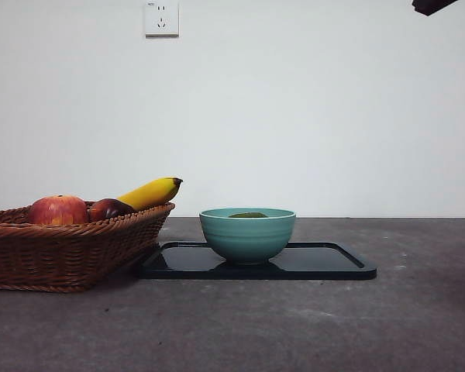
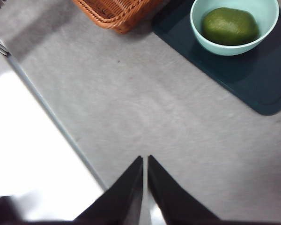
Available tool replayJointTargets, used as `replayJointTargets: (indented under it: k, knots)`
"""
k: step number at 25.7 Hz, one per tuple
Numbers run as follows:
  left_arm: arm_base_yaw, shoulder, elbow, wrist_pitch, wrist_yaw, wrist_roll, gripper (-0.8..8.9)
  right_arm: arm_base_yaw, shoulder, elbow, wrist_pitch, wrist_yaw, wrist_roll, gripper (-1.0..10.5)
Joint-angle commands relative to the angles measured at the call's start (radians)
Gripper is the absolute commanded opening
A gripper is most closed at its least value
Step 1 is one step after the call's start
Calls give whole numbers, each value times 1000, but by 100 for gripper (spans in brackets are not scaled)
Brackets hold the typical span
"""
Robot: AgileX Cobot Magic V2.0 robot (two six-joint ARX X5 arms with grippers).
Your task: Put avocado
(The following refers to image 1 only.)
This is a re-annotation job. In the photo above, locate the dark red apple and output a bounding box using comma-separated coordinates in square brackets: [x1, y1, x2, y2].
[87, 198, 136, 223]

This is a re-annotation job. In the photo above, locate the white wall socket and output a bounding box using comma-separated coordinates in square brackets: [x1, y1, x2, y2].
[145, 0, 180, 39]

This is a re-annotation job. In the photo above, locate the red yellow apple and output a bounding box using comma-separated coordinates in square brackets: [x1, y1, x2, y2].
[26, 195, 91, 226]

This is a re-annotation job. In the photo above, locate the black rectangular tray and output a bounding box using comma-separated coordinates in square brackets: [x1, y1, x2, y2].
[137, 240, 378, 281]

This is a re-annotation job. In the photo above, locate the yellow banana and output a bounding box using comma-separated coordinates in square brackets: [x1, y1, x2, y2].
[115, 177, 184, 212]

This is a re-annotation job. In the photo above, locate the brown wicker basket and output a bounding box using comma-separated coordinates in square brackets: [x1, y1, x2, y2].
[0, 201, 177, 294]

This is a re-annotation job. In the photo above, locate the teal ribbed bowl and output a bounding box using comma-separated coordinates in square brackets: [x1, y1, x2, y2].
[199, 208, 298, 267]

